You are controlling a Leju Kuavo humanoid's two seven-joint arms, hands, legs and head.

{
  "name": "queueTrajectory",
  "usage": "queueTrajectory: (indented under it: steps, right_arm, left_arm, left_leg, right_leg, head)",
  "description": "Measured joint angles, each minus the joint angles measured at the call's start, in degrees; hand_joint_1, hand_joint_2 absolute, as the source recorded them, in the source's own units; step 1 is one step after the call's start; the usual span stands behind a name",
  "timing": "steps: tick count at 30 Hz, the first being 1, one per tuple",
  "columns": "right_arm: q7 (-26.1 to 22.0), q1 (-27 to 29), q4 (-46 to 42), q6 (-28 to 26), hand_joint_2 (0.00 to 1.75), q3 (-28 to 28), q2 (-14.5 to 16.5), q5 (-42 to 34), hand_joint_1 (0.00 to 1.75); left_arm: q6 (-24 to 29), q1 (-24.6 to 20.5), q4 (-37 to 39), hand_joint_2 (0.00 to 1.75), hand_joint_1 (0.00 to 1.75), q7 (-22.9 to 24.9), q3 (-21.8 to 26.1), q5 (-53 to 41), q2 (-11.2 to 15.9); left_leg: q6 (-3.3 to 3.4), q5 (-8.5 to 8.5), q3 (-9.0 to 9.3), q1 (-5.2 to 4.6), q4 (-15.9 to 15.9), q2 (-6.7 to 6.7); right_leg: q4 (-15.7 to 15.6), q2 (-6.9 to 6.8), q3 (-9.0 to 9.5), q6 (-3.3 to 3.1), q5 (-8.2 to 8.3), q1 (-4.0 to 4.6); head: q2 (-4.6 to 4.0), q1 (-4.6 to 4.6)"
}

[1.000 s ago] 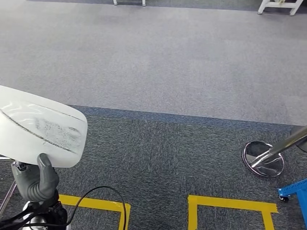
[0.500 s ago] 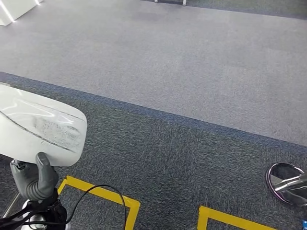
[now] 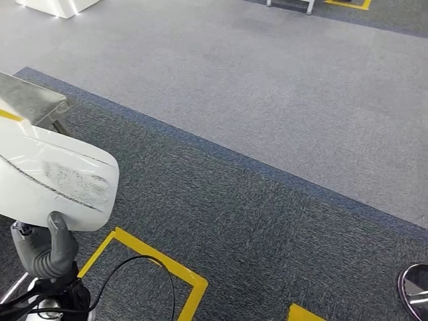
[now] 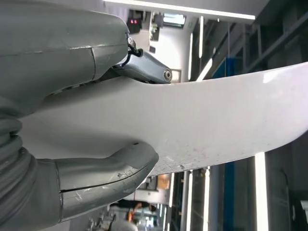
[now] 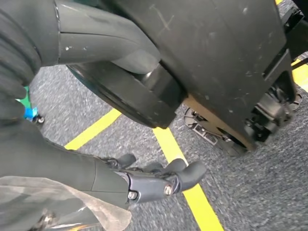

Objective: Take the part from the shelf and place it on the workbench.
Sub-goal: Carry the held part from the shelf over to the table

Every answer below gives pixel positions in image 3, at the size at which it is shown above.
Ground stainless steel workbench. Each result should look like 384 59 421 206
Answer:
0 70 72 137

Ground white furniture legs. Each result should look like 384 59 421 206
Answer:
266 0 316 15

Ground white curved body part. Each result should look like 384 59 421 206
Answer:
0 117 120 233

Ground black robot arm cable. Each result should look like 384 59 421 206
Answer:
75 254 176 321

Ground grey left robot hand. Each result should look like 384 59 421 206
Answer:
11 211 80 280

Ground white lit plinth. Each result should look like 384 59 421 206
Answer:
16 0 101 19

